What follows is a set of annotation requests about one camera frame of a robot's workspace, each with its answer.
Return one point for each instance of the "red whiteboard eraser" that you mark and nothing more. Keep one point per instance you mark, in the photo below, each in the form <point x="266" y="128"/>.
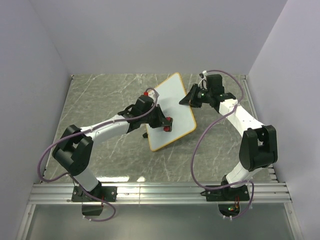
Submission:
<point x="168" y="127"/>

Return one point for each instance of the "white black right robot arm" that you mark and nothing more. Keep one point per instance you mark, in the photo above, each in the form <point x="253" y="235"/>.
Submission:
<point x="230" y="109"/>

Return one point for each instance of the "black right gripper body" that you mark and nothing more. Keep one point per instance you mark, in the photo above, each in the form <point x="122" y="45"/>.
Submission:
<point x="202" y="97"/>

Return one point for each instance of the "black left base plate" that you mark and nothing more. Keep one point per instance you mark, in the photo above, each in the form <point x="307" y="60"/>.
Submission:
<point x="106" y="193"/>

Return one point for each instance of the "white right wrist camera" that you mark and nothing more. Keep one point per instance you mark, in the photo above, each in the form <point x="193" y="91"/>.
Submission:
<point x="203" y="83"/>

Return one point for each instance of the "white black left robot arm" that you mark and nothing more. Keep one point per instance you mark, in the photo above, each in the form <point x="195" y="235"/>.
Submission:
<point x="74" y="154"/>

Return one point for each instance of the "yellow framed whiteboard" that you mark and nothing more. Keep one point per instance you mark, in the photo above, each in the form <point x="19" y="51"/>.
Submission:
<point x="171" y="92"/>

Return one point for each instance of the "aluminium front rail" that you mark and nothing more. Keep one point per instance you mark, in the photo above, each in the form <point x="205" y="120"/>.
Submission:
<point x="141" y="193"/>

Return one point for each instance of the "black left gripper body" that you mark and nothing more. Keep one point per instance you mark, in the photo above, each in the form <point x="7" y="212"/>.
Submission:
<point x="154" y="118"/>

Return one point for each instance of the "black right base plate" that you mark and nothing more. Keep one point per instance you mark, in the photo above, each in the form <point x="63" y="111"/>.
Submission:
<point x="228" y="194"/>

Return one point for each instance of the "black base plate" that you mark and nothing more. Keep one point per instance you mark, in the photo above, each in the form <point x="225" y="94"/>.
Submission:
<point x="106" y="193"/>
<point x="228" y="194"/>

